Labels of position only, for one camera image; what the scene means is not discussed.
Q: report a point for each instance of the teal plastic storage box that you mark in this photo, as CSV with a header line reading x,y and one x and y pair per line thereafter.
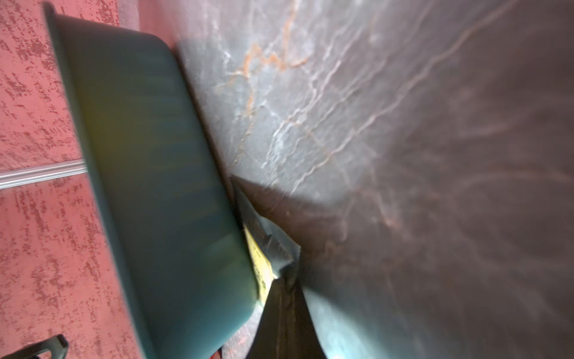
x,y
178,249

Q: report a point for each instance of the black oolong tea bag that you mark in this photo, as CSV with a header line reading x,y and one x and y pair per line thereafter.
x,y
274,254

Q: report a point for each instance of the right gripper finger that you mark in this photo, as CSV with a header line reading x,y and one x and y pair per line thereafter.
x,y
286,329

